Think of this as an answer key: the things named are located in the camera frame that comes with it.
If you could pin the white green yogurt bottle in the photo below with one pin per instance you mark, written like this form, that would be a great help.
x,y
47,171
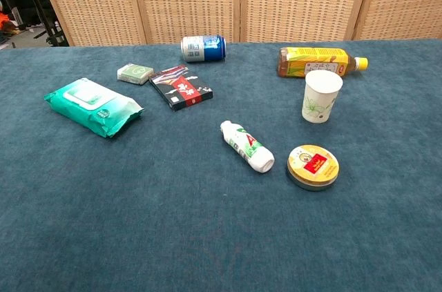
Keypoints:
x,y
248,147

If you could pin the black red card box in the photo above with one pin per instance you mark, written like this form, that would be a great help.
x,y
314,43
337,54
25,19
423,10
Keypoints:
x,y
183,89

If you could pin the blue silver drink can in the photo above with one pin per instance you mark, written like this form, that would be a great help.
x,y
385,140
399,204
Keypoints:
x,y
203,48

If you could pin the blue table cloth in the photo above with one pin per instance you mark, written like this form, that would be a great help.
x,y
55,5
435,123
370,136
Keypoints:
x,y
172,209

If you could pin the round yellow tin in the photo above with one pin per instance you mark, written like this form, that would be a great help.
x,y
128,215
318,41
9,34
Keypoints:
x,y
313,166

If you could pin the small green soap box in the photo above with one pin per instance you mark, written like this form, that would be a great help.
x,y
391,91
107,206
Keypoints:
x,y
134,73

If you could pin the white floral paper cup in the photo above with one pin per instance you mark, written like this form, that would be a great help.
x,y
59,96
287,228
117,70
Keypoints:
x,y
319,98

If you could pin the yellow tea bottle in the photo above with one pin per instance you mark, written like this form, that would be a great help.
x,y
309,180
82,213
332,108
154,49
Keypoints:
x,y
317,60

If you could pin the green wet wipes pack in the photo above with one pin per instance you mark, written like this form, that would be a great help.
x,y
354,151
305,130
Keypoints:
x,y
90,105

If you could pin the black tripod stand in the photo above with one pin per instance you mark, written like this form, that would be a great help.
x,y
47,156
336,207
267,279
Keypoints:
x,y
45,12

